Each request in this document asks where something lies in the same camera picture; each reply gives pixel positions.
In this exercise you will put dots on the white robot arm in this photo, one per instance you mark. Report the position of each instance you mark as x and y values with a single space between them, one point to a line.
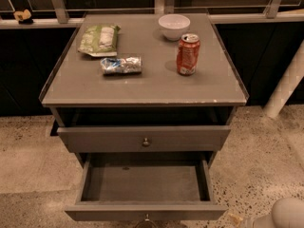
286 212

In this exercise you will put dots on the grey drawer cabinet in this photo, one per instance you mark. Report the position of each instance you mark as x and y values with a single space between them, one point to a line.
78 94

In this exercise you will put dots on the round metal drawer knob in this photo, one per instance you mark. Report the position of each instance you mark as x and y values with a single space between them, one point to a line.
145 142

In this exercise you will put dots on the grey top drawer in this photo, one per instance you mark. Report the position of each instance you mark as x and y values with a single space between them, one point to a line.
116 139

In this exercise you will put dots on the grey open middle drawer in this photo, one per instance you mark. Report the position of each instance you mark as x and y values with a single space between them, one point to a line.
138 186

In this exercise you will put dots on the blue silver snack bag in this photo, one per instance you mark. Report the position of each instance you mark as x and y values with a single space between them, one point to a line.
126 65

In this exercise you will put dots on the orange soda can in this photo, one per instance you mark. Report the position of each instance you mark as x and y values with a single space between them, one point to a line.
188 54

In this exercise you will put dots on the white ceramic bowl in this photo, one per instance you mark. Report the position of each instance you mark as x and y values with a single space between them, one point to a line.
173 26

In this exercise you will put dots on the green snack bag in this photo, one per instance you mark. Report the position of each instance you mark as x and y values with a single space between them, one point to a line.
100 41

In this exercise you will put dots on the metal window railing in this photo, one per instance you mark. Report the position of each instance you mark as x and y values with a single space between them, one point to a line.
70 11

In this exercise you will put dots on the small yellow object on ledge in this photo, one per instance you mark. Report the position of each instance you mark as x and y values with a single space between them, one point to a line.
23 16

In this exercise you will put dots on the metal middle drawer handle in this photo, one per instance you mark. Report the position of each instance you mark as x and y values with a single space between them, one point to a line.
146 223

